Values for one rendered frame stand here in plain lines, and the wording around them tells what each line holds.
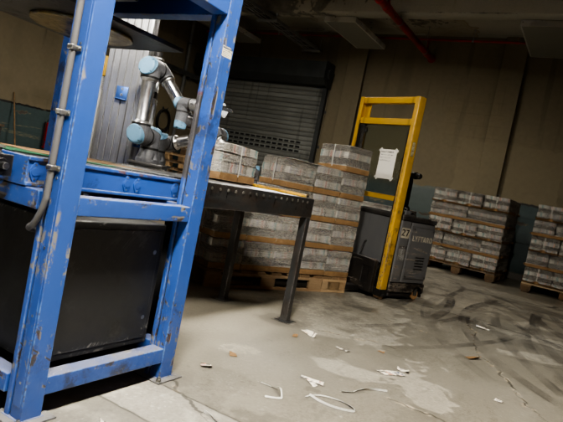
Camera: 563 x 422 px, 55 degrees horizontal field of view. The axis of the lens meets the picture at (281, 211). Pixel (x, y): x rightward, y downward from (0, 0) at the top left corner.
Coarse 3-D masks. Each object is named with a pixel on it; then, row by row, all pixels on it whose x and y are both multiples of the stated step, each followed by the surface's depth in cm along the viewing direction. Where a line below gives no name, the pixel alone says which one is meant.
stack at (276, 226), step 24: (216, 216) 395; (264, 216) 419; (216, 240) 398; (240, 240) 412; (312, 240) 453; (264, 264) 426; (288, 264) 441; (312, 264) 457; (264, 288) 430; (312, 288) 461
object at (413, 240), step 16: (368, 208) 527; (368, 224) 525; (384, 224) 509; (400, 224) 494; (416, 224) 506; (432, 224) 519; (368, 240) 523; (384, 240) 507; (400, 240) 495; (416, 240) 509; (432, 240) 523; (368, 256) 520; (400, 256) 499; (416, 256) 513; (400, 272) 503; (416, 272) 517; (400, 288) 505; (416, 288) 522
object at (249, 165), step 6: (246, 150) 338; (252, 150) 344; (246, 156) 339; (252, 156) 345; (246, 162) 341; (252, 162) 347; (246, 168) 343; (252, 168) 348; (240, 174) 338; (246, 174) 344; (252, 174) 350
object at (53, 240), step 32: (96, 0) 155; (96, 32) 157; (96, 64) 160; (96, 96) 162; (64, 128) 158; (64, 160) 158; (64, 192) 159; (64, 224) 161; (32, 256) 162; (64, 256) 163; (32, 288) 163; (32, 320) 161; (32, 352) 160; (32, 384) 163; (32, 416) 165
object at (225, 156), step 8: (216, 144) 321; (224, 144) 318; (232, 144) 325; (216, 152) 321; (224, 152) 320; (232, 152) 326; (216, 160) 321; (224, 160) 321; (232, 160) 328; (216, 168) 321; (224, 168) 322; (232, 168) 330
